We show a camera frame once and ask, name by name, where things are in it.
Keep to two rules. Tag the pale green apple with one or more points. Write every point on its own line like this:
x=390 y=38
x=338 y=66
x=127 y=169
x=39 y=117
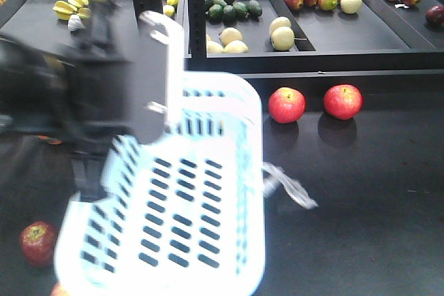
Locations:
x=282 y=38

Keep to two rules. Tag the red apple bottom edge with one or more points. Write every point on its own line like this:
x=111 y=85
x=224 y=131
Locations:
x=59 y=290

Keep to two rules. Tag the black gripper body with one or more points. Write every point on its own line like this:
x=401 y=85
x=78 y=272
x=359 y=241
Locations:
x=97 y=88

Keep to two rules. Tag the black wooden produce display stand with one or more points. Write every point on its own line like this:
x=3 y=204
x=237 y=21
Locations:
x=377 y=178

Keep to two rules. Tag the light blue plastic basket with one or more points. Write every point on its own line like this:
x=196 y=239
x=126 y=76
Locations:
x=183 y=215

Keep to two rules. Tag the red apple centre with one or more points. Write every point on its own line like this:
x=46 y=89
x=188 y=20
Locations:
x=286 y=105

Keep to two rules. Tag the red apple right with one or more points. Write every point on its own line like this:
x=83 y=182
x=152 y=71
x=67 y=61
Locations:
x=343 y=101

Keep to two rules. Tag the white garlic bulb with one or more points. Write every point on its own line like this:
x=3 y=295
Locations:
x=75 y=23

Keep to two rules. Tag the dark red apple front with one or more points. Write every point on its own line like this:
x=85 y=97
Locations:
x=37 y=242

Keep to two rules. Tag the clear plastic wrap strip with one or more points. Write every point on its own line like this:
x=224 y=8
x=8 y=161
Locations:
x=276 y=177

